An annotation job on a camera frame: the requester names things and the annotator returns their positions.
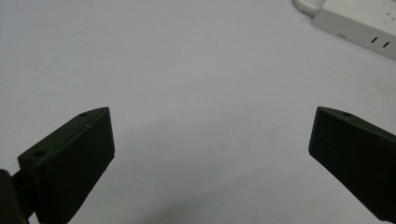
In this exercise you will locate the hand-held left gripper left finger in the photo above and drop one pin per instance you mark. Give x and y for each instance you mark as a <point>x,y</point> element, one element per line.
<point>71,165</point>

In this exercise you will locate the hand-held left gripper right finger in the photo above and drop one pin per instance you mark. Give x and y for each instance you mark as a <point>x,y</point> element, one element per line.
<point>355,155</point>

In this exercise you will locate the white power strip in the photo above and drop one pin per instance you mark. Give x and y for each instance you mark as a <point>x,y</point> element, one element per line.
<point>361,21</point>

